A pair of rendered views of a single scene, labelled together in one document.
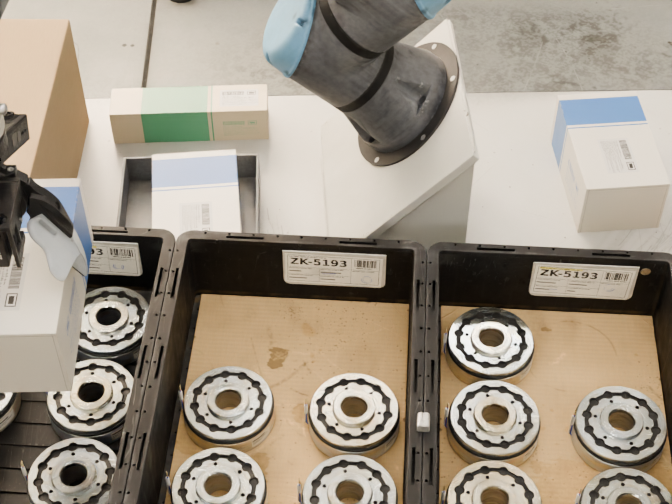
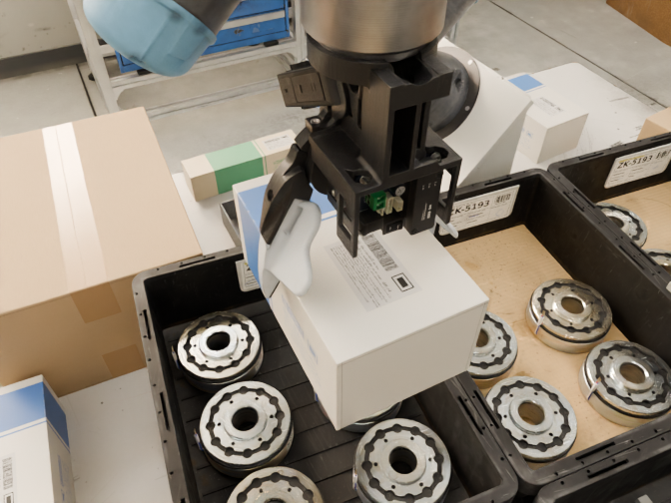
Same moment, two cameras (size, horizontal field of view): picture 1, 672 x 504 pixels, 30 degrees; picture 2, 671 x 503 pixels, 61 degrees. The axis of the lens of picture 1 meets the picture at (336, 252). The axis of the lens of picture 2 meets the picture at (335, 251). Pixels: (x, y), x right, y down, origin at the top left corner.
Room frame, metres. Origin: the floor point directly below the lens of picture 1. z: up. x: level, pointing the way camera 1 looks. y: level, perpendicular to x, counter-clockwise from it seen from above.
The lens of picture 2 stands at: (0.52, 0.46, 1.45)
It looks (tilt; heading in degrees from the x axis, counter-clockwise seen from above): 46 degrees down; 335
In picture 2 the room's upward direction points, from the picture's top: straight up
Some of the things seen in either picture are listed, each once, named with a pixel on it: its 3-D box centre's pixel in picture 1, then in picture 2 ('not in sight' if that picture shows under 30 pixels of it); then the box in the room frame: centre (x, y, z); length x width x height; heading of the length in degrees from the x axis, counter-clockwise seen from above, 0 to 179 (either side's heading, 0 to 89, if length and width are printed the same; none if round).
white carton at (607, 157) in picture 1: (607, 160); (529, 116); (1.34, -0.40, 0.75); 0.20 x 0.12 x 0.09; 5
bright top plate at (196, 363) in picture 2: not in sight; (219, 344); (0.96, 0.42, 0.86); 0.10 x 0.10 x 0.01
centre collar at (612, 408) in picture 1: (621, 421); not in sight; (0.80, -0.32, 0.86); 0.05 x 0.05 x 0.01
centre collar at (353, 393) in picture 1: (354, 407); (572, 305); (0.81, -0.02, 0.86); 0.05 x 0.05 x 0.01
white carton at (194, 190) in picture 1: (198, 223); not in sight; (1.21, 0.19, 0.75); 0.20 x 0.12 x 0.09; 5
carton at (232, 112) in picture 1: (190, 113); (245, 164); (1.46, 0.23, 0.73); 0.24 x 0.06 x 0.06; 92
